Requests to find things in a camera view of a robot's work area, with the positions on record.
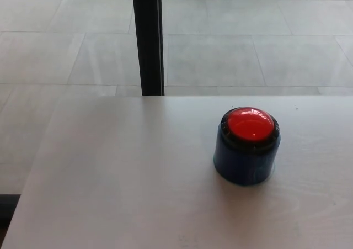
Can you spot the red dome push button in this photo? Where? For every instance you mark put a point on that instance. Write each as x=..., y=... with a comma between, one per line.
x=245, y=138

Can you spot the black vertical pole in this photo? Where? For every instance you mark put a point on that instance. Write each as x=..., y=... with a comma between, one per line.
x=149, y=39

